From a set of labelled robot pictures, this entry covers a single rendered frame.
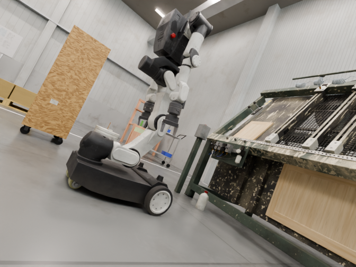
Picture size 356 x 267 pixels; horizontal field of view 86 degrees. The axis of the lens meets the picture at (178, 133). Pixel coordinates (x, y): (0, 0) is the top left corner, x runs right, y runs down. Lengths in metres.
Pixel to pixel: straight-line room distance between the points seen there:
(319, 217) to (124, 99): 10.11
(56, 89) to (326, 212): 2.70
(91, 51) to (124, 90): 8.54
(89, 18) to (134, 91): 3.92
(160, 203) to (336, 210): 1.30
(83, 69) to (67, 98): 0.37
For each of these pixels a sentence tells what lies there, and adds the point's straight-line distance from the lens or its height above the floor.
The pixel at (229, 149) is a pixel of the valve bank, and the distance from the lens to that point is 2.15.
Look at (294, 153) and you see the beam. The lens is 1.88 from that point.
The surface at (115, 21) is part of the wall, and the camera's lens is 11.54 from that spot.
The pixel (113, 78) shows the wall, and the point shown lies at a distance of 10.88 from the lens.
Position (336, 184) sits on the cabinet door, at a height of 0.72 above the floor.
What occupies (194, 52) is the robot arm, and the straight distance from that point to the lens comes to 1.38.
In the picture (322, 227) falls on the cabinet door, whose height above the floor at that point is 0.37.
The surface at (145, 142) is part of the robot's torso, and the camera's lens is 1.45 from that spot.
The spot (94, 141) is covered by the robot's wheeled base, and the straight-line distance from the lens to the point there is 1.32.
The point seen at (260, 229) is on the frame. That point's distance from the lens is 1.90.
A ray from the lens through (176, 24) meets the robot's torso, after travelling 1.57.
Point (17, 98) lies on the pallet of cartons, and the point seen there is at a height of 0.20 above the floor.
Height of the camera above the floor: 0.43
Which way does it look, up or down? 6 degrees up
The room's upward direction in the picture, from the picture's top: 24 degrees clockwise
